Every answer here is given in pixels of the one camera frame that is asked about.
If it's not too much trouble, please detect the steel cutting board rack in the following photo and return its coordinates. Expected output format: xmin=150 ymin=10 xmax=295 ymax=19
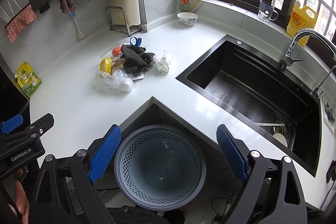
xmin=105 ymin=6 xmax=141 ymax=37

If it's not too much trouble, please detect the dark grey rag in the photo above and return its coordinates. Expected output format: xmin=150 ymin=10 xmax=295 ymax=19
xmin=121 ymin=45 xmax=155 ymax=75

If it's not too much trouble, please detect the white dish in sink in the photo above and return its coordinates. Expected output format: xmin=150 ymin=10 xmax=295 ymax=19
xmin=273 ymin=133 xmax=288 ymax=147

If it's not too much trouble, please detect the comb blister package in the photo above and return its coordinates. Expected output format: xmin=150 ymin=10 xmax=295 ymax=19
xmin=131 ymin=72 xmax=145 ymax=81

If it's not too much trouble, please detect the clear plastic bag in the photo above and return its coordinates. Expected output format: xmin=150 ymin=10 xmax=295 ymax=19
xmin=96 ymin=69 xmax=134 ymax=92

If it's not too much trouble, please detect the green yellow pouch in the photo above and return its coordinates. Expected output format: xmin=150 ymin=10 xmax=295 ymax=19
xmin=17 ymin=62 xmax=42 ymax=98

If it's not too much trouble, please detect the yellow plastic lid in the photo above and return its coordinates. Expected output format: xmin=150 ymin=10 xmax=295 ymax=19
xmin=99 ymin=57 xmax=112 ymax=74

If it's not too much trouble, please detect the grey perforated trash bin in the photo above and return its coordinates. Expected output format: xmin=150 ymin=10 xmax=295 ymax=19
xmin=114 ymin=124 xmax=207 ymax=211

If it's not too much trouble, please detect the chrome kitchen faucet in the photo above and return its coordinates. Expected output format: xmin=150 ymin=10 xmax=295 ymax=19
xmin=277 ymin=28 xmax=336 ymax=72

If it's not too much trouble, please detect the white bottle brush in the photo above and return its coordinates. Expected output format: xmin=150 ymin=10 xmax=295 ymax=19
xmin=71 ymin=12 xmax=85 ymax=39

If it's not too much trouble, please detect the person's left hand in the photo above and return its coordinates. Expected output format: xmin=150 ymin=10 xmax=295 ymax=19
xmin=14 ymin=169 xmax=30 ymax=224

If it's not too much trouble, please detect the small chrome faucet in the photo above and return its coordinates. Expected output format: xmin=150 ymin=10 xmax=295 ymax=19
xmin=310 ymin=65 xmax=336 ymax=99

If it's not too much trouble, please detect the white tissue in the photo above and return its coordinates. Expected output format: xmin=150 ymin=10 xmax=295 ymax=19
xmin=153 ymin=50 xmax=170 ymax=73

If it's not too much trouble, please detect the glass mug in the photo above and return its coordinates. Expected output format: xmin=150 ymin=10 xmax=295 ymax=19
xmin=258 ymin=1 xmax=278 ymax=22

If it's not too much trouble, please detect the yellow oil bottle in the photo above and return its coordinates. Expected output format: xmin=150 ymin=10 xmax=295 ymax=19
xmin=286 ymin=0 xmax=318 ymax=38

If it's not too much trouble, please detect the white blue ceramic bowl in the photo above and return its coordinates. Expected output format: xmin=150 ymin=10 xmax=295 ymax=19
xmin=177 ymin=12 xmax=198 ymax=27

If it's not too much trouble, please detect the mauve hanging cloth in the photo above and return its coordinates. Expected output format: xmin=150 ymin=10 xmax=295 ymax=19
xmin=60 ymin=0 xmax=76 ymax=16

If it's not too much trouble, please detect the black kitchen sink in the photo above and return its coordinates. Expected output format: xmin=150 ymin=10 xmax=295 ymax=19
xmin=177 ymin=35 xmax=322 ymax=176

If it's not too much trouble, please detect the red white snack wrapper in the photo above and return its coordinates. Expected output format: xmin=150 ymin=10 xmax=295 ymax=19
xmin=110 ymin=57 xmax=125 ymax=75

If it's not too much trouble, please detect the orange peel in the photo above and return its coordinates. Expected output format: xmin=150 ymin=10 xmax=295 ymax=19
xmin=112 ymin=47 xmax=122 ymax=57

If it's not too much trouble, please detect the blue ribbon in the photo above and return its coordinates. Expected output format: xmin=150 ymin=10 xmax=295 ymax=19
xmin=129 ymin=36 xmax=142 ymax=47

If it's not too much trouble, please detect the pink striped cloth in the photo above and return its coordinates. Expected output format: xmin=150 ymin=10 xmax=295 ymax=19
xmin=5 ymin=5 xmax=37 ymax=43

